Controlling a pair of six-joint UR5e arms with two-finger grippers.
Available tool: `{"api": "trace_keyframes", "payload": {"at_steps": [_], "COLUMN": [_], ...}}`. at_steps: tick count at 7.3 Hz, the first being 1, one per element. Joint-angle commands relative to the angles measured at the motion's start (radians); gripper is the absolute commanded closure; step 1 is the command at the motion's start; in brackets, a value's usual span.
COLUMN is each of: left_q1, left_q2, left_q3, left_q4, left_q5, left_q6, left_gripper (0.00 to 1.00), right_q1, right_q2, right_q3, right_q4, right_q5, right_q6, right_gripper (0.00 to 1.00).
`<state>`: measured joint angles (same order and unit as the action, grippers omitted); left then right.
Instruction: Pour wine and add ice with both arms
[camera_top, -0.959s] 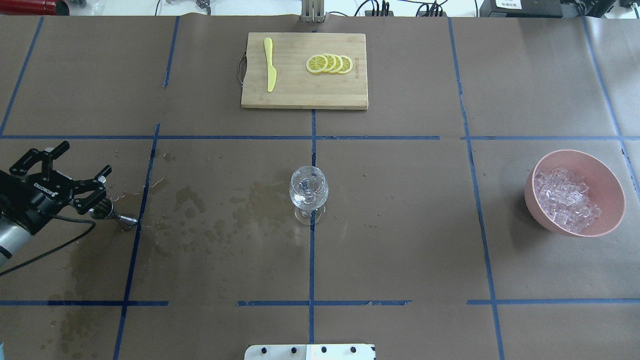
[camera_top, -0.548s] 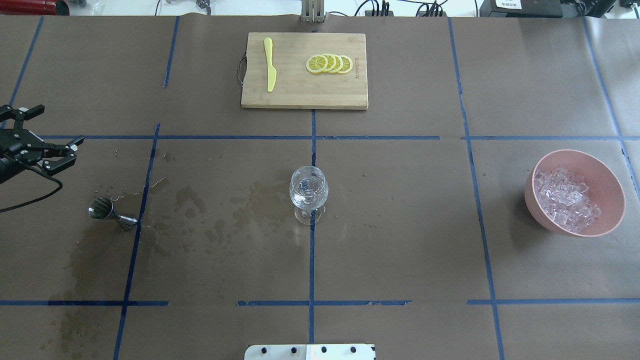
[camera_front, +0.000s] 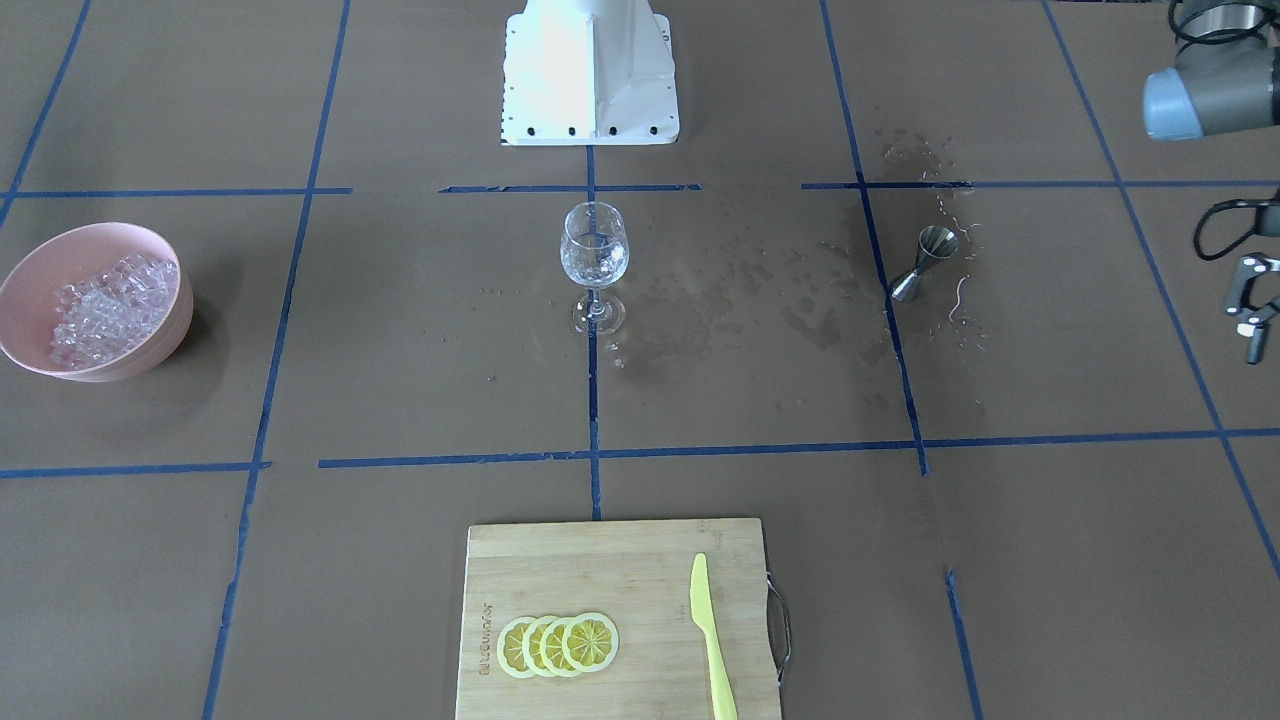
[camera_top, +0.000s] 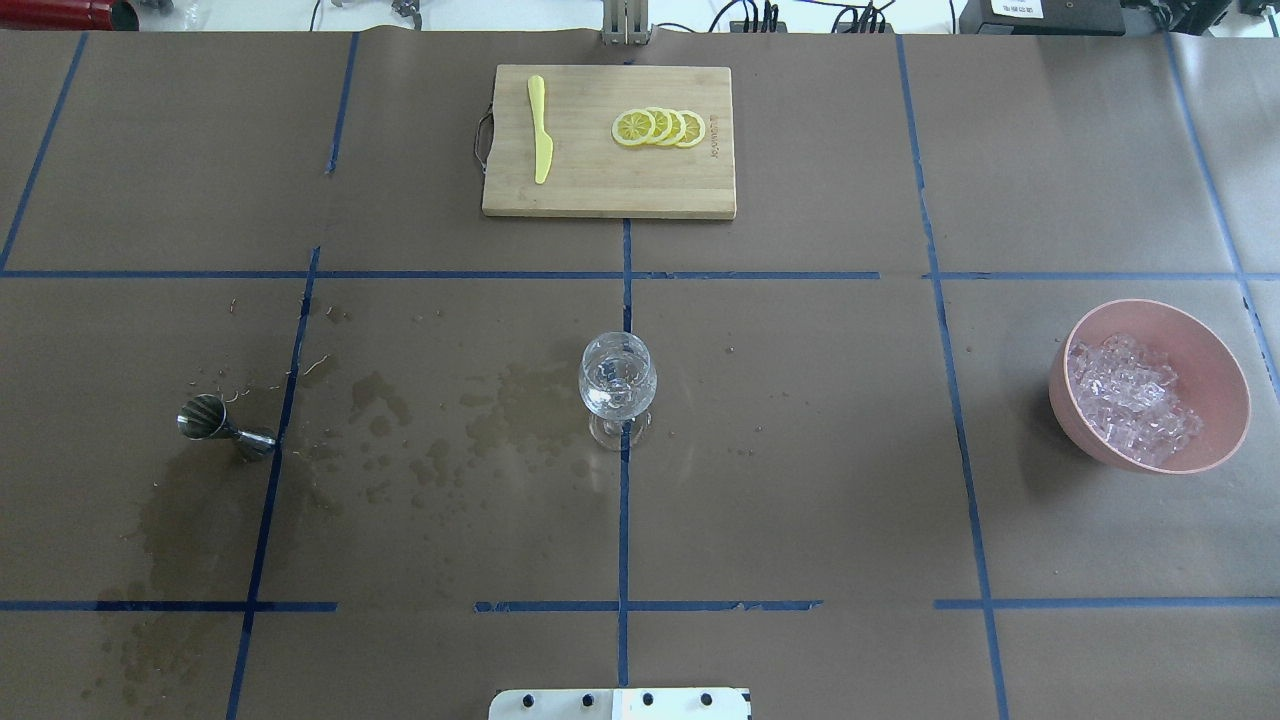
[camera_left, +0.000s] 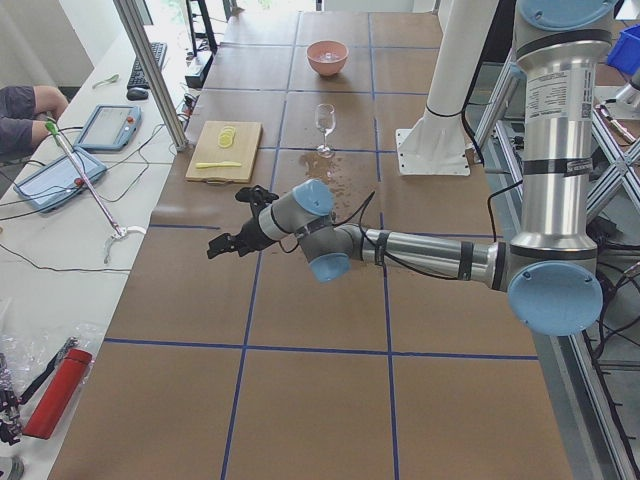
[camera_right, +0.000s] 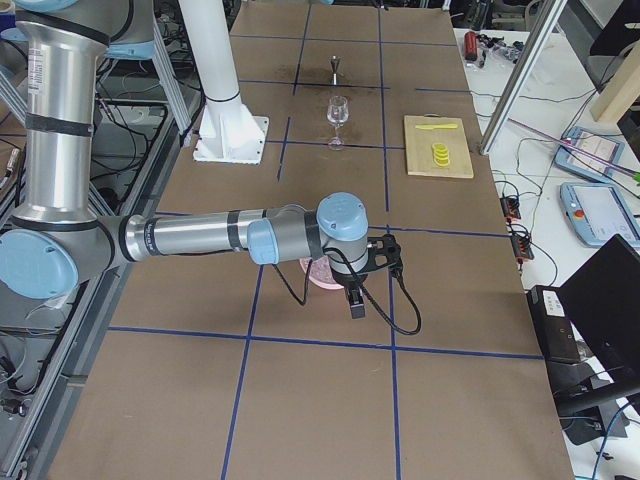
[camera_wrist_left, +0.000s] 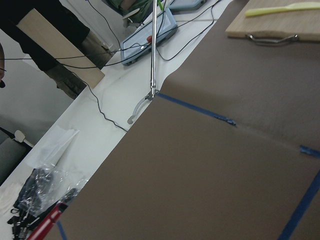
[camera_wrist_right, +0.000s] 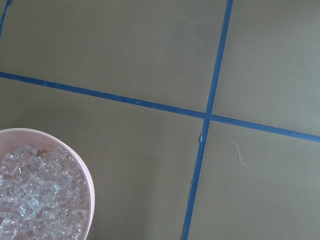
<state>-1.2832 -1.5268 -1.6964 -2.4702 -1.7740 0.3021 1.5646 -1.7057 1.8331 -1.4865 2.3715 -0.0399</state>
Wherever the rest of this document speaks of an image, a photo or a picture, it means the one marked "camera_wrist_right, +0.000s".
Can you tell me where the clear ice cubes pile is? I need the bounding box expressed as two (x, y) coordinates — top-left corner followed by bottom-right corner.
(0, 144), (90, 240)

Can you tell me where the pink bowl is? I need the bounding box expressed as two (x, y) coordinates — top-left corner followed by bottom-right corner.
(0, 128), (96, 240)

